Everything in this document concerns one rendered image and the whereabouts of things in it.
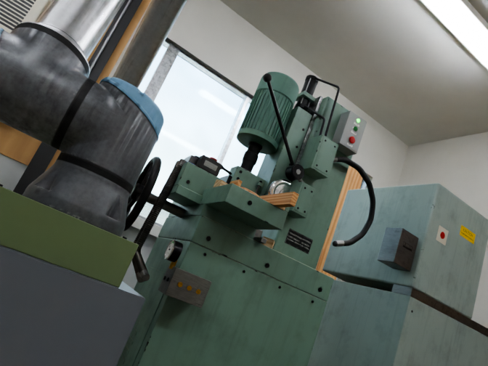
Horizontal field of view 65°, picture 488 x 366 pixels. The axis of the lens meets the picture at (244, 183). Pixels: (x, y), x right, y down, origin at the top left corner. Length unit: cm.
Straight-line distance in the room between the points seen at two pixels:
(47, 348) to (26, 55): 48
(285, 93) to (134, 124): 96
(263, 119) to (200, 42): 174
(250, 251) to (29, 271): 81
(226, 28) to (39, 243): 287
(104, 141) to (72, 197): 12
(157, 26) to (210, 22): 210
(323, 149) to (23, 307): 117
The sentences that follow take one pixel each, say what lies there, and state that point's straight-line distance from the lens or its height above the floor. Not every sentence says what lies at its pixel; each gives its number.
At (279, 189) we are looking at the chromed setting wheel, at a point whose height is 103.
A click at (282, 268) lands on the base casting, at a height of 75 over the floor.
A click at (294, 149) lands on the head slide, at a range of 160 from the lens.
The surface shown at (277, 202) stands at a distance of 117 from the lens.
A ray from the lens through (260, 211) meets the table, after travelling 115.
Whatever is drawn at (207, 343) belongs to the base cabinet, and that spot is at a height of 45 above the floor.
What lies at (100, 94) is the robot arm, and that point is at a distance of 77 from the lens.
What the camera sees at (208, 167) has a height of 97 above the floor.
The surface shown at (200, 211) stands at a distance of 126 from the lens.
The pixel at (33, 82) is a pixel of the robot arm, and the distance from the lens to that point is 76.
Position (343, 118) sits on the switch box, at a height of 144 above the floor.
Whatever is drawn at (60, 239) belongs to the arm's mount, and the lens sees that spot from 66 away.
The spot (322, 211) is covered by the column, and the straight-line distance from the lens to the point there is 160.
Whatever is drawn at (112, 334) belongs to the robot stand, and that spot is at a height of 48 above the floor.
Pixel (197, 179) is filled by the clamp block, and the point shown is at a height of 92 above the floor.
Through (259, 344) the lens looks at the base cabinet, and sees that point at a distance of 138.
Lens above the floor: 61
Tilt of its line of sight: 16 degrees up
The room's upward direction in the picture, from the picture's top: 22 degrees clockwise
